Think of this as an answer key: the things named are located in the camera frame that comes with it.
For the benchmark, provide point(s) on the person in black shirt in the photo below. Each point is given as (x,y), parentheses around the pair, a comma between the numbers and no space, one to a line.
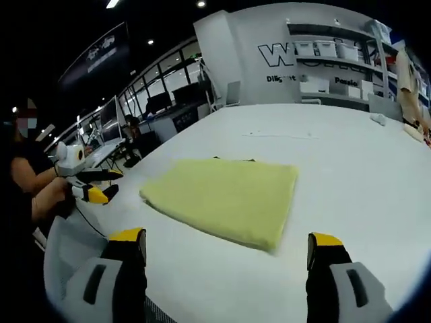
(20,235)

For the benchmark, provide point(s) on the white crumpled cloth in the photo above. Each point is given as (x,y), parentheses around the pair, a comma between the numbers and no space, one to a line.
(378,119)

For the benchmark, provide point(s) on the black monitor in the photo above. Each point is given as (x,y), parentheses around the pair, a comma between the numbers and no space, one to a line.
(159,102)
(185,94)

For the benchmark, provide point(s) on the grey office chair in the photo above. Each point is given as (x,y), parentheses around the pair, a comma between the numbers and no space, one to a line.
(233,93)

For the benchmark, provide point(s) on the dark hanging banner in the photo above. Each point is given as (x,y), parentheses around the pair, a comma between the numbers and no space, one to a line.
(97,54)

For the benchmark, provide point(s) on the white mesh chair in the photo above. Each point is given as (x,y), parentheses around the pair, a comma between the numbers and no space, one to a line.
(72,242)

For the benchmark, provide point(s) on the person's left hand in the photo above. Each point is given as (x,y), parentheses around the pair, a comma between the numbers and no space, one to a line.
(64,190)

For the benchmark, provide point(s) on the white storage bin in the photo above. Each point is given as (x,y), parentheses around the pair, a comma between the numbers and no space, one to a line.
(303,48)
(325,49)
(347,51)

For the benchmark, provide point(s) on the yellow grey blue garment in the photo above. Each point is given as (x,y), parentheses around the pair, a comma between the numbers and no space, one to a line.
(222,198)

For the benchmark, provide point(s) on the silver monitor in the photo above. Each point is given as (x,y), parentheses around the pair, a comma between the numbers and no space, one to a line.
(111,119)

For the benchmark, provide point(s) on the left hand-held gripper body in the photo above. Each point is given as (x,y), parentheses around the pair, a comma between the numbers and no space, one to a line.
(69,161)

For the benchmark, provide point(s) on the grey metal shelf rack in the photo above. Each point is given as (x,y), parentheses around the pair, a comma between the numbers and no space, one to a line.
(323,65)

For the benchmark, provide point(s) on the white floor stand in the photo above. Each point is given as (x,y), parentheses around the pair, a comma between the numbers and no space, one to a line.
(206,84)

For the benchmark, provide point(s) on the grey cabinet with black front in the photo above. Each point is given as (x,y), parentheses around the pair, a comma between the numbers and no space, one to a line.
(185,120)

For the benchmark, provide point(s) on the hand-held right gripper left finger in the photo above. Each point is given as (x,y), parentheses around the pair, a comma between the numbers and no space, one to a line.
(124,276)

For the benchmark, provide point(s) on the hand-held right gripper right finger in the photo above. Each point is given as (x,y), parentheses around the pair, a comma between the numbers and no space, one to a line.
(326,279)

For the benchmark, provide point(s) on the white tall box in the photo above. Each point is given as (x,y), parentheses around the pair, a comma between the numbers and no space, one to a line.
(367,89)

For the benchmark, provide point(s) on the beige flat board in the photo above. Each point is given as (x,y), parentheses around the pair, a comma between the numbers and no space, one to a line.
(414,132)

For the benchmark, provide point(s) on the white flat box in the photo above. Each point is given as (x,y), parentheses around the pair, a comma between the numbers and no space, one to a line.
(314,84)
(354,91)

